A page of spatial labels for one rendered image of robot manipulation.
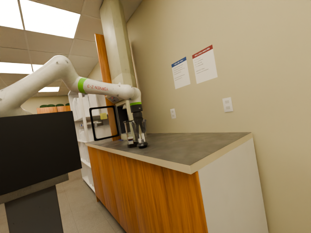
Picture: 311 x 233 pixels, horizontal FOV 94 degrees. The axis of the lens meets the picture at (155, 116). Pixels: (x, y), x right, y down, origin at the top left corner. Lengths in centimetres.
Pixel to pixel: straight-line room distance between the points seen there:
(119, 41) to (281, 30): 143
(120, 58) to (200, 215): 158
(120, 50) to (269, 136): 160
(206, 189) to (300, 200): 74
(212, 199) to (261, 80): 83
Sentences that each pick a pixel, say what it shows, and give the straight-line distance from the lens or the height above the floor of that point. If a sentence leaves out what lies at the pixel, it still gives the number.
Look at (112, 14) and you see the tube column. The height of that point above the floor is 237.
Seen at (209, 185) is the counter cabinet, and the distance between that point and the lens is 79.
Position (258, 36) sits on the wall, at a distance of 128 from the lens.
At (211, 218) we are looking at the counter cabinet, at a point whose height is 66.
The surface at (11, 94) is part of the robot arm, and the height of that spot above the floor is 141.
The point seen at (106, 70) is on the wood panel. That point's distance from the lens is 208.
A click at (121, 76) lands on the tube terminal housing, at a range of 173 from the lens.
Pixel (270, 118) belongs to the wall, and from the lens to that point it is 123.
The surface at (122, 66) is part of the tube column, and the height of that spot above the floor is 178.
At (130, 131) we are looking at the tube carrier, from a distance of 122.
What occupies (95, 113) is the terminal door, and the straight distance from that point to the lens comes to 186.
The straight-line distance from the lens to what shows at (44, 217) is 109.
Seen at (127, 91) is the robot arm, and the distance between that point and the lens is 98.
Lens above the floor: 117
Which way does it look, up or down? level
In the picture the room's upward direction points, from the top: 10 degrees counter-clockwise
